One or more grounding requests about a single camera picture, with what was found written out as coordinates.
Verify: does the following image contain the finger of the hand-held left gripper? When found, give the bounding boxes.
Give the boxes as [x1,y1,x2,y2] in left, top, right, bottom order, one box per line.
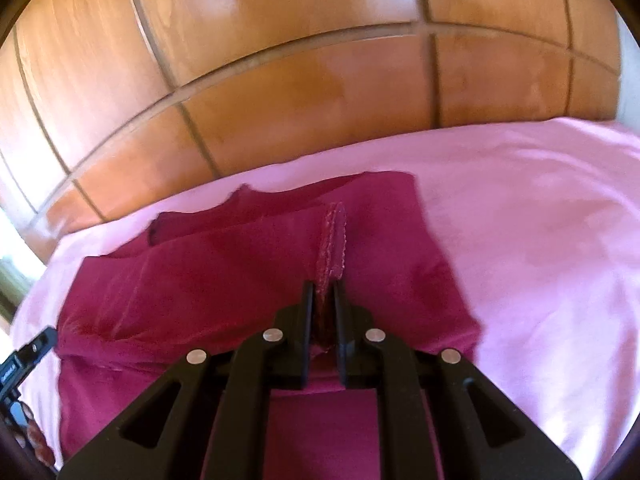
[22,326,59,362]

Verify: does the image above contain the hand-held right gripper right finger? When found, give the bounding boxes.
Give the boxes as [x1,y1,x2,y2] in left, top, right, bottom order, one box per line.
[332,280,583,480]

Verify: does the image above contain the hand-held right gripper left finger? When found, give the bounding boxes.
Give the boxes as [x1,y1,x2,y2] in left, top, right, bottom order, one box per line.
[59,280,316,480]

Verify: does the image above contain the maroon pants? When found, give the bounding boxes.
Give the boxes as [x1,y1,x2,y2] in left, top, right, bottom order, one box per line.
[56,171,484,480]

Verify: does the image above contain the person's left hand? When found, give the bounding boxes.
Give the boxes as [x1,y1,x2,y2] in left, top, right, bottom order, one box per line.
[20,404,56,468]

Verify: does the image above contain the pink bedspread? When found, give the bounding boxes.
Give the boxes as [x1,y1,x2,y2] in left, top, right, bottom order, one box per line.
[10,116,640,480]

